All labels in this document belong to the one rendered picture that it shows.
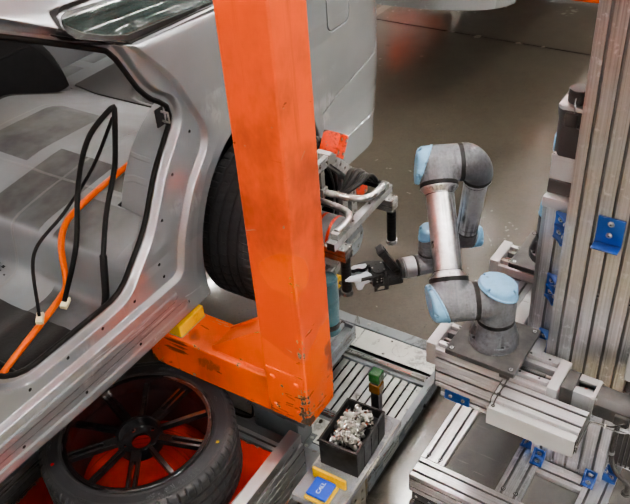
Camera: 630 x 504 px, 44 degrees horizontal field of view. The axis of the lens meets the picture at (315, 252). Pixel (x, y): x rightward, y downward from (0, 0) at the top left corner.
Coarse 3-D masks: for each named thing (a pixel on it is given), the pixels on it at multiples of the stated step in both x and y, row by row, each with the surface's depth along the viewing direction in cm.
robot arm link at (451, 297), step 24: (432, 144) 238; (456, 144) 237; (432, 168) 234; (456, 168) 234; (432, 192) 235; (432, 216) 234; (456, 216) 235; (432, 240) 234; (456, 240) 233; (456, 264) 231; (432, 288) 230; (456, 288) 228; (432, 312) 230; (456, 312) 228
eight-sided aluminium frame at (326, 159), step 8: (320, 152) 282; (328, 152) 282; (320, 160) 278; (328, 160) 280; (336, 160) 286; (320, 168) 278; (328, 168) 295; (336, 168) 289; (344, 168) 295; (344, 176) 301; (352, 192) 305; (352, 208) 309; (344, 216) 313; (328, 264) 311; (336, 264) 311; (336, 272) 312
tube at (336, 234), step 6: (324, 204) 276; (330, 204) 275; (336, 204) 274; (336, 210) 274; (342, 210) 272; (348, 210) 270; (348, 216) 267; (342, 222) 265; (348, 222) 266; (336, 228) 262; (342, 228) 263; (336, 234) 261; (336, 240) 262
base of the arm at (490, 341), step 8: (472, 328) 240; (480, 328) 236; (488, 328) 233; (496, 328) 232; (504, 328) 233; (512, 328) 235; (472, 336) 241; (480, 336) 236; (488, 336) 235; (496, 336) 234; (504, 336) 234; (512, 336) 236; (472, 344) 240; (480, 344) 237; (488, 344) 235; (496, 344) 235; (504, 344) 236; (512, 344) 236; (480, 352) 238; (488, 352) 236; (496, 352) 236; (504, 352) 236
